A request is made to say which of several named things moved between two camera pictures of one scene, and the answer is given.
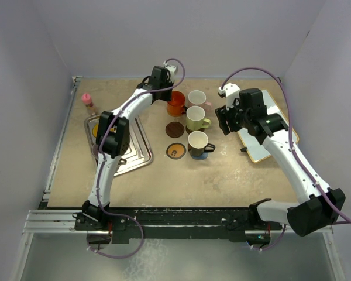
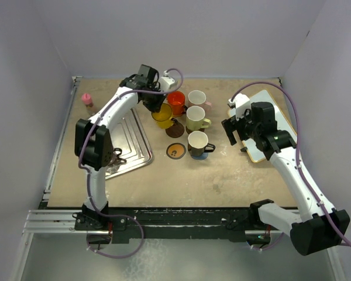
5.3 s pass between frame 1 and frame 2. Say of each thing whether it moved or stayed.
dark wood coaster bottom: stayed
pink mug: stayed
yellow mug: moved
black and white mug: stayed
